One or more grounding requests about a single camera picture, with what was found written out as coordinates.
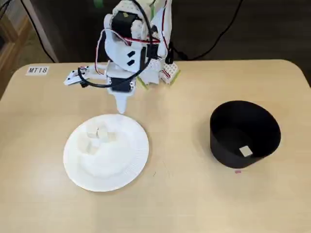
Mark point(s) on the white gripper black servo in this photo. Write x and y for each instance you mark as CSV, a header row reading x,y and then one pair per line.
x,y
120,88

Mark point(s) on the white paper plate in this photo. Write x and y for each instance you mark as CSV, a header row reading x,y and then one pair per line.
x,y
121,165

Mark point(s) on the black pot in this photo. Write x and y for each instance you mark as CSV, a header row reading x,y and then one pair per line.
x,y
218,150

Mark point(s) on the white MT18 label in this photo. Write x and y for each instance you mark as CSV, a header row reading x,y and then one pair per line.
x,y
38,70

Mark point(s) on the dark green tape piece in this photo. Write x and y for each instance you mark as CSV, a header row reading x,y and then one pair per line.
x,y
98,3

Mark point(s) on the white metal pole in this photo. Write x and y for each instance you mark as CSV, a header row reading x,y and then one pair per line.
x,y
43,34

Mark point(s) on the wooden shelf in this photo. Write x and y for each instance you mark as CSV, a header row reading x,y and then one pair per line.
x,y
12,43

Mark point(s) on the small pink sticker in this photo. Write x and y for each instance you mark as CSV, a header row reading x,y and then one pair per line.
x,y
238,171

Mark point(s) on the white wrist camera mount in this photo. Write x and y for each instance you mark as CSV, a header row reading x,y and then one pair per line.
x,y
73,78

